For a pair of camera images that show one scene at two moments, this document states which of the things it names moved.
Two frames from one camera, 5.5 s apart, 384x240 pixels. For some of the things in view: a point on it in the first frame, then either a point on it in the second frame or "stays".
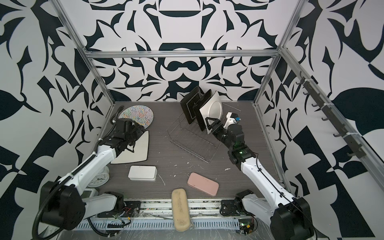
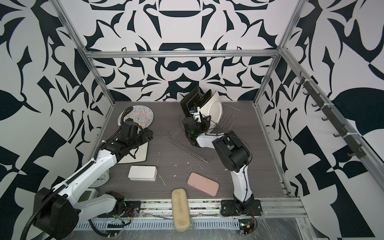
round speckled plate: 139,113 stays
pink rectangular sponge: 203,184 stays
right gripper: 217,132 -> 206,123
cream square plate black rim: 140,152 stays
